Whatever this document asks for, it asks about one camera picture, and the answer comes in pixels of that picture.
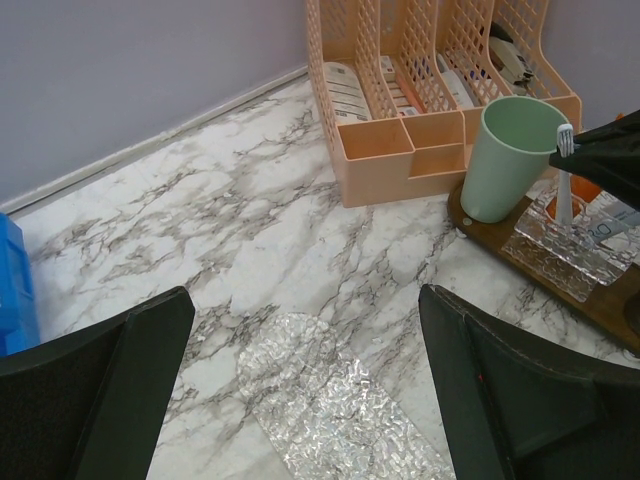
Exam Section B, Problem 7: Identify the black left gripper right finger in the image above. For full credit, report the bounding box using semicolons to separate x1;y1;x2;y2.
419;285;639;479

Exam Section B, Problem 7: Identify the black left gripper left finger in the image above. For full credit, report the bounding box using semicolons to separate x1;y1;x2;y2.
1;286;195;479

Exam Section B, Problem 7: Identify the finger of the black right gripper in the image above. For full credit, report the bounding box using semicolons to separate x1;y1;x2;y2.
549;111;640;210

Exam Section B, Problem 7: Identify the grey toothbrush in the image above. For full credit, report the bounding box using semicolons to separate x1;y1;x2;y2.
555;123;574;227

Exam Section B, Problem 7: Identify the green plastic cup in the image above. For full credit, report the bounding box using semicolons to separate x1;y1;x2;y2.
460;96;568;224

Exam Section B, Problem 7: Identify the clear square toothbrush holder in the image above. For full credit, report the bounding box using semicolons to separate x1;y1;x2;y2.
515;187;639;285

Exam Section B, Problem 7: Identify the brown oval wooden tray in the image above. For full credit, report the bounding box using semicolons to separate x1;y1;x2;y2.
447;185;639;356

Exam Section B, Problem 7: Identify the blue plastic bin organizer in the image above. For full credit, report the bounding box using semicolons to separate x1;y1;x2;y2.
1;213;40;357

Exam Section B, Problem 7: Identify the peach compartment organizer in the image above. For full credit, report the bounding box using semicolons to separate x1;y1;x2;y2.
306;1;582;207

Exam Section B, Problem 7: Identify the white oval soap packet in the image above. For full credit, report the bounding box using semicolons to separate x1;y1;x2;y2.
323;62;372;125

